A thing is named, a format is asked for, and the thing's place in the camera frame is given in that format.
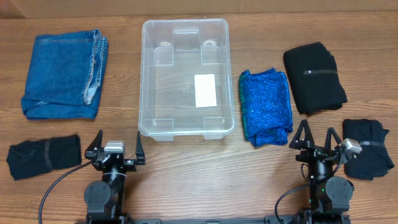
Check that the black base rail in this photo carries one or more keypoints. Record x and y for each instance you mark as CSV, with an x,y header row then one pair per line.
x,y
269,219

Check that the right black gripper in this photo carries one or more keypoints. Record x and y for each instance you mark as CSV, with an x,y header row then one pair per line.
x,y
313,149

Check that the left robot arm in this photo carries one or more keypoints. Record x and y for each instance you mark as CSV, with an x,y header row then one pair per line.
x,y
105,198

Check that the small black garment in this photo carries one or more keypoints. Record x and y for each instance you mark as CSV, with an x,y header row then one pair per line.
x,y
31,158
374,160

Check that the clear plastic storage bin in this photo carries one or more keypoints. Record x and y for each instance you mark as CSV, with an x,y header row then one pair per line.
x,y
172,53

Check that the folded blue denim jeans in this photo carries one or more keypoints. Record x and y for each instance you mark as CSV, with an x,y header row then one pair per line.
x,y
65,76

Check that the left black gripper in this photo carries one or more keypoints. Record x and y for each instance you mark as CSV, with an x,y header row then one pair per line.
x,y
114,158

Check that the white label in bin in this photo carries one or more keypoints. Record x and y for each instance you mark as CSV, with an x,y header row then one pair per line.
x,y
205,91

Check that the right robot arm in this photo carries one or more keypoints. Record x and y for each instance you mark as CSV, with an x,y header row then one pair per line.
x,y
329,194

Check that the large black garment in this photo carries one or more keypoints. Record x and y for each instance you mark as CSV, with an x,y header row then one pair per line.
x,y
313,78

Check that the blue sequin fabric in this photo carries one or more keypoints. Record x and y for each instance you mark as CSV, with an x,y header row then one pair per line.
x,y
265,107

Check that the small black garment right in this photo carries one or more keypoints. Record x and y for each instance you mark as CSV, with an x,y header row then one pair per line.
x,y
374,160

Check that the small black garment left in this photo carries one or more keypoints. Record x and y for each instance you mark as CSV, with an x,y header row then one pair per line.
x,y
31,158

